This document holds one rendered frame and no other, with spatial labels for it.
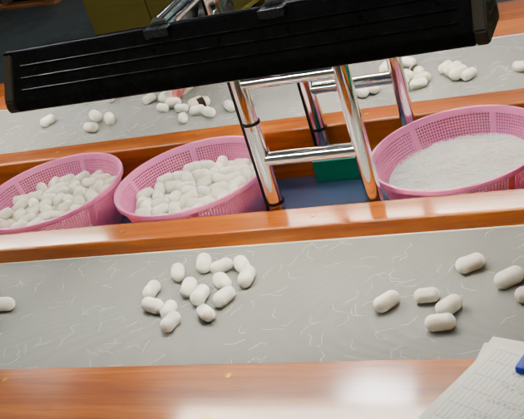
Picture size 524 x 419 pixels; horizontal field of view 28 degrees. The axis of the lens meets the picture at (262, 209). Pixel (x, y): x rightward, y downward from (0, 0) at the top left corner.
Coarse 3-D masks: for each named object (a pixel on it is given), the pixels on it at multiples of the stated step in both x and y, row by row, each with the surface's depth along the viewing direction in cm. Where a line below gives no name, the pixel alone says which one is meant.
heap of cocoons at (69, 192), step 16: (64, 176) 191; (80, 176) 190; (96, 176) 187; (112, 176) 185; (32, 192) 189; (48, 192) 188; (64, 192) 187; (80, 192) 184; (96, 192) 185; (16, 208) 187; (32, 208) 183; (48, 208) 181; (64, 208) 181; (0, 224) 181; (16, 224) 179
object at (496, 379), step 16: (480, 352) 109; (496, 352) 108; (512, 352) 108; (480, 368) 107; (496, 368) 106; (512, 368) 106; (464, 384) 106; (480, 384) 105; (496, 384) 104; (512, 384) 103; (448, 400) 104; (464, 400) 103; (480, 400) 103; (496, 400) 102; (512, 400) 101; (432, 416) 103; (448, 416) 102; (464, 416) 101; (480, 416) 101; (496, 416) 100; (512, 416) 100
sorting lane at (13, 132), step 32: (352, 64) 202; (480, 64) 184; (128, 96) 223; (192, 96) 211; (224, 96) 206; (256, 96) 201; (288, 96) 197; (320, 96) 192; (384, 96) 184; (416, 96) 180; (448, 96) 176; (0, 128) 228; (32, 128) 222; (64, 128) 216; (128, 128) 206; (160, 128) 201; (192, 128) 196
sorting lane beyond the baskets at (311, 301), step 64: (128, 256) 157; (192, 256) 152; (256, 256) 146; (320, 256) 141; (384, 256) 137; (448, 256) 132; (512, 256) 128; (0, 320) 151; (64, 320) 146; (128, 320) 141; (192, 320) 136; (256, 320) 132; (320, 320) 128; (384, 320) 124; (512, 320) 117
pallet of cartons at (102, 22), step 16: (96, 0) 488; (112, 0) 484; (128, 0) 480; (144, 0) 477; (160, 0) 472; (240, 0) 480; (256, 0) 490; (96, 16) 493; (112, 16) 489; (128, 16) 485; (144, 16) 481; (96, 32) 499
